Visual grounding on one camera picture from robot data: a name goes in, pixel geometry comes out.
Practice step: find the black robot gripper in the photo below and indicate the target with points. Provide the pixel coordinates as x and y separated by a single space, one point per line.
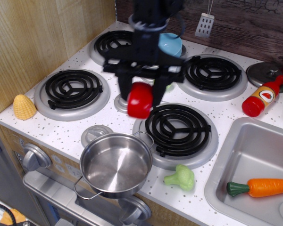
126 61

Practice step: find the red toy sushi piece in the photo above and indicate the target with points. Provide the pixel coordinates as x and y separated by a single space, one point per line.
140 100

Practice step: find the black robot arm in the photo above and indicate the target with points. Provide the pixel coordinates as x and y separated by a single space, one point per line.
155 10

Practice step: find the silver top knob upper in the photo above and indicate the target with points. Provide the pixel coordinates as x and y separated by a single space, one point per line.
150 74

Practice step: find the silver knob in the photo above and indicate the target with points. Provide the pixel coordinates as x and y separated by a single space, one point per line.
94 132
134 212
150 74
120 104
35 158

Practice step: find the silver top knob middle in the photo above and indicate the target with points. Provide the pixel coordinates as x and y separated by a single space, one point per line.
120 104

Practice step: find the light blue plastic bowl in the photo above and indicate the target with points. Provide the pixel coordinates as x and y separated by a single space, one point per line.
170 44

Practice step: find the back left stove burner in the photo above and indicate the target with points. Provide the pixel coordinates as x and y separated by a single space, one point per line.
107 41

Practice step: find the stove burner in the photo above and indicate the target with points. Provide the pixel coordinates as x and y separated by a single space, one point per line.
178 134
71 95
213 78
107 41

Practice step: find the back right stove burner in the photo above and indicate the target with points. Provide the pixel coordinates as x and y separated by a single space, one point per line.
213 78

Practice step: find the front right stove burner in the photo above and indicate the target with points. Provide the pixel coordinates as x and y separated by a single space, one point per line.
178 134

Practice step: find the front left stove burner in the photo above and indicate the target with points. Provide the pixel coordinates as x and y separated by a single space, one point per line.
71 95

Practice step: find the silver top knob lower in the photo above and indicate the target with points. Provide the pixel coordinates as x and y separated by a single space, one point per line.
94 132

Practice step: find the hanging metal spatula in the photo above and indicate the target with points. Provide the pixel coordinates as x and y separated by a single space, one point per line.
205 23

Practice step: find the small stainless steel pot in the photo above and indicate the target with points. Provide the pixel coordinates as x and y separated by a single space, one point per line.
116 165

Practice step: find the green toy broccoli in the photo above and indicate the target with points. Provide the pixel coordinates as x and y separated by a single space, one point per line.
183 177

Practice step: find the red toy ketchup bottle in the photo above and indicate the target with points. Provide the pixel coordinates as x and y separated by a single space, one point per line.
256 103

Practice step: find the silver pot lid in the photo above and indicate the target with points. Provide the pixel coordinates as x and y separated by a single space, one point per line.
260 73

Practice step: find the yellow toy corn cob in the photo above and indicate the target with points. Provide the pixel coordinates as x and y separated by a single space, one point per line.
23 107

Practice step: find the silver toy sink basin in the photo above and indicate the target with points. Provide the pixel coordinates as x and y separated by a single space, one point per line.
252 149

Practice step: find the silver front knob right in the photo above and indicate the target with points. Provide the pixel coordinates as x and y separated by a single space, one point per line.
134 212

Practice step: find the silver front knob left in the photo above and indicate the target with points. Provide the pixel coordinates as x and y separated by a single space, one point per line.
35 158

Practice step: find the orange toy carrot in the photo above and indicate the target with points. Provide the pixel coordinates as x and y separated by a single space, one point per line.
256 187

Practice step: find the yellow toy on floor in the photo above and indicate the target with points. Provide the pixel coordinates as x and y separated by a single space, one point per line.
6 218

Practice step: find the silver oven door handle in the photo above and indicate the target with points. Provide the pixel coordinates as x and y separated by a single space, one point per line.
80 212

